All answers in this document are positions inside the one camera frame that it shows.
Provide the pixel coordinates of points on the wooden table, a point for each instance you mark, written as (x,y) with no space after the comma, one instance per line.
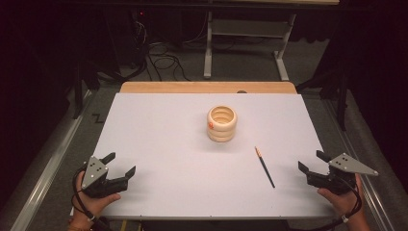
(179,87)

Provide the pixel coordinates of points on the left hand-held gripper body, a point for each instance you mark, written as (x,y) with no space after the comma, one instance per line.
(93,173)

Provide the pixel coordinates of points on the white table board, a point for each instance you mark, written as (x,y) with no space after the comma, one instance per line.
(166,154)

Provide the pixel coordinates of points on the dark round table grommet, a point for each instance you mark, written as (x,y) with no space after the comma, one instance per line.
(241,92)

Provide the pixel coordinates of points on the person's right hand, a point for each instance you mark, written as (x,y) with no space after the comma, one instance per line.
(343,202)

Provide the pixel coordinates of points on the black metal stand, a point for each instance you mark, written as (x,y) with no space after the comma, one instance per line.
(342,102)
(78,96)

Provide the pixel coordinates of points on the black pencil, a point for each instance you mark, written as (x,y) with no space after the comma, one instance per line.
(265,167)

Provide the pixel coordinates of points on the metal floor rail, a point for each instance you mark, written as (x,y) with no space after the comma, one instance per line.
(373,192)
(48,173)

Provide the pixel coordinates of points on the ribbed wooden pen holder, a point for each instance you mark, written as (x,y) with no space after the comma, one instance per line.
(222,131)

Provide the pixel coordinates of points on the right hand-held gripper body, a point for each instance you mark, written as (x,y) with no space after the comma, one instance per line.
(344,166)

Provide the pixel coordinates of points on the person's left hand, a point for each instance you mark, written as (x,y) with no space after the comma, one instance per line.
(96,205)

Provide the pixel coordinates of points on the white-framed desk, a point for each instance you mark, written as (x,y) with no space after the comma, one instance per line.
(208,57)

